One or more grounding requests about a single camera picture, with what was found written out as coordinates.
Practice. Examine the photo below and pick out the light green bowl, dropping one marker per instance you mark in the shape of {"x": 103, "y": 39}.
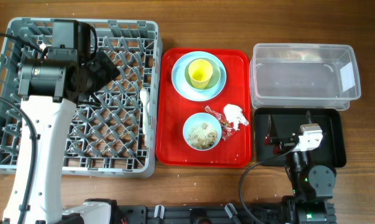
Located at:
{"x": 214, "y": 80}

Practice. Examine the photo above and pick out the white tissue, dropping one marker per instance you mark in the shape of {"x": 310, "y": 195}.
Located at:
{"x": 234, "y": 115}

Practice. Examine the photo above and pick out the clear plastic bin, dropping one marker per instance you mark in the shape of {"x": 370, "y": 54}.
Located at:
{"x": 291, "y": 75}

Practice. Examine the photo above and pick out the black waste tray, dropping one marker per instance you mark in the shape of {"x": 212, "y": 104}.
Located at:
{"x": 288, "y": 121}

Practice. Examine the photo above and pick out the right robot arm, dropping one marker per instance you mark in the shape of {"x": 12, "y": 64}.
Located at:
{"x": 312, "y": 184}

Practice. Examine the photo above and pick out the yellow plastic cup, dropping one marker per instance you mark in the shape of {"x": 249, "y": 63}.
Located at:
{"x": 200, "y": 71}

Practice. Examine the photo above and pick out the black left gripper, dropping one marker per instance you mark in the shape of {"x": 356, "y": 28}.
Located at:
{"x": 106, "y": 71}

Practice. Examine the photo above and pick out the grey dishwasher rack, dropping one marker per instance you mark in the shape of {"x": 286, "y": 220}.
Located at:
{"x": 105, "y": 138}

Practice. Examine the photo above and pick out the red plastic tray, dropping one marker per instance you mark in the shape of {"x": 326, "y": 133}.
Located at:
{"x": 174, "y": 110}

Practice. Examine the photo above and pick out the light blue plate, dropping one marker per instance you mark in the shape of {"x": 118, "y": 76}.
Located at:
{"x": 184, "y": 89}

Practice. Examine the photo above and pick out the small blue food bowl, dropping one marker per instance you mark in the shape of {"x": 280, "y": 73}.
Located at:
{"x": 202, "y": 131}

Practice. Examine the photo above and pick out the white plastic spoon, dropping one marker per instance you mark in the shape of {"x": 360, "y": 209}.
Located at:
{"x": 145, "y": 97}

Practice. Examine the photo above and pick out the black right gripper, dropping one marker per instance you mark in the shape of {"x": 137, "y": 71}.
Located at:
{"x": 283, "y": 144}

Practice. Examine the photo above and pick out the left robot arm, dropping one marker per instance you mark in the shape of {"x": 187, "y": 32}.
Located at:
{"x": 36, "y": 194}

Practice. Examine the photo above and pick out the red candy wrapper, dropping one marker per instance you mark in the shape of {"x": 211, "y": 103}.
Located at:
{"x": 227, "y": 129}

